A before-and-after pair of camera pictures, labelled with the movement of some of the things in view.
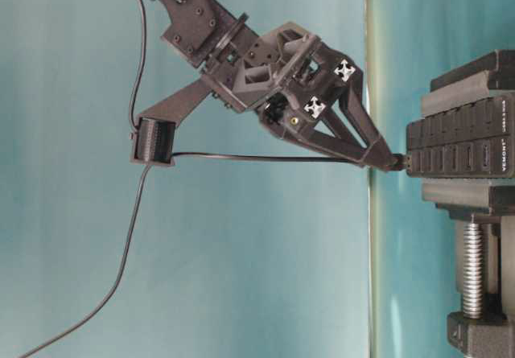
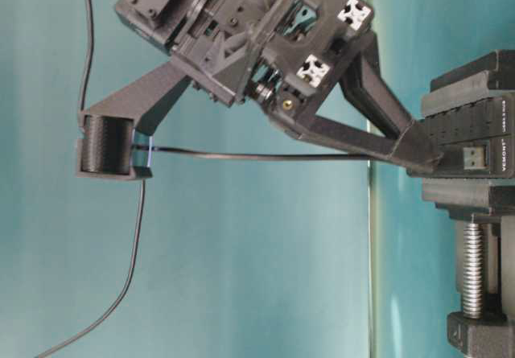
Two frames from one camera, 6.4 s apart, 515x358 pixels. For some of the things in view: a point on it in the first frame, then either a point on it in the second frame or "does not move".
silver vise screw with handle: (473, 269) does not move
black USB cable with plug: (388, 162) to (186, 149)
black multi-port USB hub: (475, 140) does not move
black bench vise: (488, 76) does not move
